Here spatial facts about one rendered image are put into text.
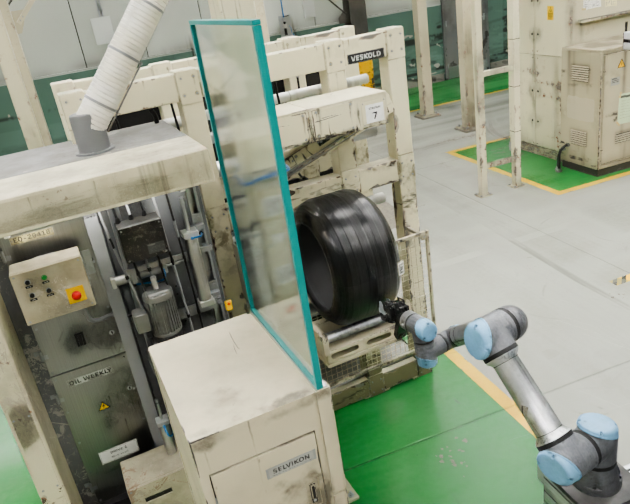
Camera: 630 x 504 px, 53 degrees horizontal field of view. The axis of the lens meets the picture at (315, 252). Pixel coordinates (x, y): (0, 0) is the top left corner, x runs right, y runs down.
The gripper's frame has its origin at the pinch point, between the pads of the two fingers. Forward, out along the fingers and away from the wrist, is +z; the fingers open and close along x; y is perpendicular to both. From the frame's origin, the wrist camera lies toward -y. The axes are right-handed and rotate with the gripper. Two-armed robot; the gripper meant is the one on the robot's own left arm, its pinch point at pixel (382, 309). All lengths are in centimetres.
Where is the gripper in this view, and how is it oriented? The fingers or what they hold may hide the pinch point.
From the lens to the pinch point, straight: 258.8
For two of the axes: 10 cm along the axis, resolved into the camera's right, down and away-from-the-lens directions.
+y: -2.0, -9.4, -3.0
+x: -9.0, 2.9, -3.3
